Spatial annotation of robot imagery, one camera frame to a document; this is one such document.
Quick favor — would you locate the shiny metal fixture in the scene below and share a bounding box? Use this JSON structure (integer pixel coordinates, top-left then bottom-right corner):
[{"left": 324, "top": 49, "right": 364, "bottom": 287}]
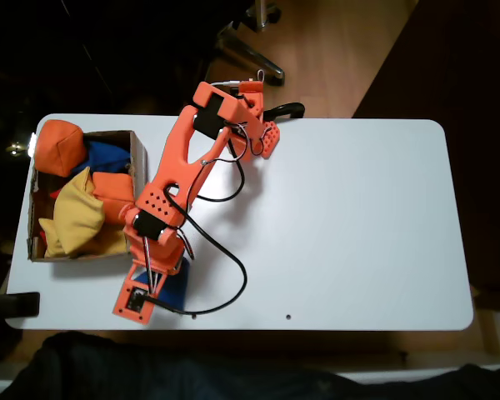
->
[{"left": 6, "top": 132, "right": 38, "bottom": 158}]

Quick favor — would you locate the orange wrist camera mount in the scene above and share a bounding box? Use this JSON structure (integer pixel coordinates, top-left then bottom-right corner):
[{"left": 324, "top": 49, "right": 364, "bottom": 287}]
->
[{"left": 111, "top": 260, "right": 168, "bottom": 325}]

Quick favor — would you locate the small orange bean bag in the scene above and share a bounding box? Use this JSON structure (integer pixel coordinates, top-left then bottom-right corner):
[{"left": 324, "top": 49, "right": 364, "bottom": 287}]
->
[{"left": 91, "top": 171, "right": 135, "bottom": 227}]

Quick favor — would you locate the large yellow bean bag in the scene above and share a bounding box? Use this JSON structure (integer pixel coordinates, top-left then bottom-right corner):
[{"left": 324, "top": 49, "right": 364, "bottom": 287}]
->
[{"left": 52, "top": 166, "right": 106, "bottom": 256}]

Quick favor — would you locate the large orange bean bag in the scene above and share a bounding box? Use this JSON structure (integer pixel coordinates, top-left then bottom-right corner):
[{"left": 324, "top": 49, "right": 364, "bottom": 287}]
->
[{"left": 33, "top": 119, "right": 88, "bottom": 178}]

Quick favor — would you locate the white servo wire bundle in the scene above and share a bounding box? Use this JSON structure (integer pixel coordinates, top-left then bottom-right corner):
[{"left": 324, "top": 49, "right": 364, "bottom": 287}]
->
[{"left": 141, "top": 237, "right": 158, "bottom": 293}]

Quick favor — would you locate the office chair base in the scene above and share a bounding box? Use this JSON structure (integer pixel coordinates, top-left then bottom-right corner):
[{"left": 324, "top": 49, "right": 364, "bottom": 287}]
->
[{"left": 214, "top": 0, "right": 287, "bottom": 87}]

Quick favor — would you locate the cardboard box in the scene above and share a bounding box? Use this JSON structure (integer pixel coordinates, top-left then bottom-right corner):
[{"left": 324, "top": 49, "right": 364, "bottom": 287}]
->
[{"left": 27, "top": 129, "right": 149, "bottom": 263}]

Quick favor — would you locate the black table clamp block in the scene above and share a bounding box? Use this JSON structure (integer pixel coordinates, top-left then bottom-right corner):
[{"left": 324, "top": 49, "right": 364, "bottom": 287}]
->
[{"left": 0, "top": 291, "right": 41, "bottom": 320}]

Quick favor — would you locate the blue bean bag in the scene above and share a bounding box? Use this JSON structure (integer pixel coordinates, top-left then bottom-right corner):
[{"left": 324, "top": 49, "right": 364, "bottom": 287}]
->
[
  {"left": 68, "top": 140, "right": 133, "bottom": 178},
  {"left": 132, "top": 257, "right": 191, "bottom": 313}
]

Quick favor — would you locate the flat yellow bean bag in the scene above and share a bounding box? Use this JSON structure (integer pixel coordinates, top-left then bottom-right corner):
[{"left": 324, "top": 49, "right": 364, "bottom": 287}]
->
[{"left": 38, "top": 217, "right": 130, "bottom": 258}]

